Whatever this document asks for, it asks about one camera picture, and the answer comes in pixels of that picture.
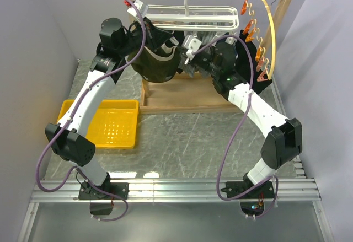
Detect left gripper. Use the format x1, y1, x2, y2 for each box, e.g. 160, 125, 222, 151
118, 17, 172, 57

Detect olive green underwear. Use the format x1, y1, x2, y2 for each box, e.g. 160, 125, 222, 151
131, 44, 181, 83

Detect white clip hanger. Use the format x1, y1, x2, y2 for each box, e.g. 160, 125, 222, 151
146, 0, 239, 36

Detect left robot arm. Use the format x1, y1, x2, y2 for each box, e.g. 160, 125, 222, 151
43, 18, 173, 199

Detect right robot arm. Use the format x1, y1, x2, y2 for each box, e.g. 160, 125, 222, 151
182, 38, 302, 198

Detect yellow curved clip hanger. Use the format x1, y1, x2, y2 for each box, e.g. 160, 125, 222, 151
240, 0, 276, 82

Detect striped hanging garment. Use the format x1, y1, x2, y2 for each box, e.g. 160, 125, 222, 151
178, 31, 228, 78

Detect black hanging shorts left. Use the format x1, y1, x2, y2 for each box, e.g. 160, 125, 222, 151
165, 30, 185, 47

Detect black hanging shorts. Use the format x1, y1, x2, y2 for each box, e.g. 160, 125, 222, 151
236, 29, 274, 94
165, 30, 185, 47

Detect black hanging shorts right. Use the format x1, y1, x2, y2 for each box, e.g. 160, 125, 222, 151
236, 29, 274, 94

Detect wooden drying rack stand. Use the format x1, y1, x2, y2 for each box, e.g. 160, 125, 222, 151
141, 0, 292, 114

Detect yellow plastic tray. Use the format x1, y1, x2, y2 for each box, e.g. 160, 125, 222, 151
69, 98, 139, 149

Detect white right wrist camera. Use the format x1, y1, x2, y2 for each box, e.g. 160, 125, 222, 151
182, 35, 202, 64

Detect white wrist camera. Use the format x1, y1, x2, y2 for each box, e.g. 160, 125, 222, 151
182, 35, 202, 64
124, 0, 148, 18

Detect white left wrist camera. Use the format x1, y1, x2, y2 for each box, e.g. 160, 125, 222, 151
124, 0, 148, 18

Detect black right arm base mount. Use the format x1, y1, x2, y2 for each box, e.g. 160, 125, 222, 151
220, 180, 279, 219

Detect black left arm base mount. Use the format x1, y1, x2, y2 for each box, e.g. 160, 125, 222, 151
78, 182, 129, 222

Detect aluminium table edge rail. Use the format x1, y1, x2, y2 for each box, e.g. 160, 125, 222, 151
18, 172, 324, 241

